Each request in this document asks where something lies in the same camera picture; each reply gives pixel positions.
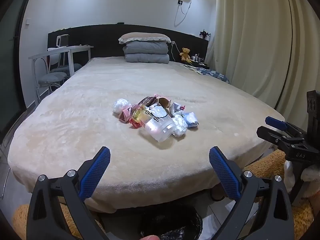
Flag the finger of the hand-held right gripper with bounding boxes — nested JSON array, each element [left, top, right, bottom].
[[257, 126, 312, 153], [265, 116, 309, 137]]

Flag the beige fleece blanket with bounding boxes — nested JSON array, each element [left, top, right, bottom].
[[7, 56, 285, 213]]

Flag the person's leg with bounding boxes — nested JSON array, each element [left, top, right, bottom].
[[12, 203, 107, 240], [241, 149, 316, 240]]

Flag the blue white packet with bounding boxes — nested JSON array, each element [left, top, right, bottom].
[[182, 112, 200, 128]]

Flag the folded grey quilt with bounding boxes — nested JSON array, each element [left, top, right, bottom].
[[122, 41, 170, 64]]

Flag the clear plastic cup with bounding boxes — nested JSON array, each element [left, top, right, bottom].
[[144, 104, 177, 143]]

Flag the grey cushioned metal chair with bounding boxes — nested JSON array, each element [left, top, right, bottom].
[[32, 55, 68, 99], [47, 47, 83, 77]]

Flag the bottles on nightstand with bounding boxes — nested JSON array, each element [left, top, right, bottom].
[[191, 53, 206, 64]]

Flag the white plastic bag ball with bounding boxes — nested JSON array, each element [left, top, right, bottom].
[[114, 98, 132, 115]]

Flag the small white red wrapper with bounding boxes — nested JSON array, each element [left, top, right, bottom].
[[172, 102, 186, 113]]

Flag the blue patterned cloth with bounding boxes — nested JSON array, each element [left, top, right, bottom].
[[184, 64, 230, 84]]

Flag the yellow wrapper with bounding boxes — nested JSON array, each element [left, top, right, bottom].
[[132, 106, 149, 127]]

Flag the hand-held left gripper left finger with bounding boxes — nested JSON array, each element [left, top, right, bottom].
[[26, 146, 112, 240]]

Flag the brown teddy bear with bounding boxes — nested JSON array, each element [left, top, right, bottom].
[[179, 47, 192, 62]]

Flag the white framed desk mirror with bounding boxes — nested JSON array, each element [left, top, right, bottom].
[[56, 34, 69, 47]]

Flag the white tissue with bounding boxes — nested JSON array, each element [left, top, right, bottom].
[[172, 112, 188, 138]]

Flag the beige pillow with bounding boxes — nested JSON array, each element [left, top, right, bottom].
[[118, 32, 172, 44]]

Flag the pink wrapper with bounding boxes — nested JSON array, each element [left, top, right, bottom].
[[118, 106, 137, 123]]

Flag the person's left leg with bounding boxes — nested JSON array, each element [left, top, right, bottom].
[[12, 203, 107, 240]]

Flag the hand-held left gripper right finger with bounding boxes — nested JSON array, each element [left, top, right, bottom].
[[209, 146, 295, 240]]

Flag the white desk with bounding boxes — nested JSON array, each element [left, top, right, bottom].
[[28, 45, 94, 103]]

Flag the brown paper box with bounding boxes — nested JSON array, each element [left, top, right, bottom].
[[154, 94, 173, 115]]

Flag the person's right leg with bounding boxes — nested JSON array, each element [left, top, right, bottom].
[[241, 149, 316, 240]]

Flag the bin with black bag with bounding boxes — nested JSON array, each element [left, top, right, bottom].
[[139, 203, 203, 240]]

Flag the black headboard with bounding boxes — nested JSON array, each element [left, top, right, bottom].
[[47, 24, 209, 63]]

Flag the brown snack packet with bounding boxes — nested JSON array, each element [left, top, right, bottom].
[[136, 96, 158, 110]]

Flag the cream curtain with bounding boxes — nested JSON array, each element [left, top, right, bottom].
[[205, 0, 320, 120]]

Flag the white power cable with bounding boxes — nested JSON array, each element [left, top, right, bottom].
[[173, 0, 195, 28]]

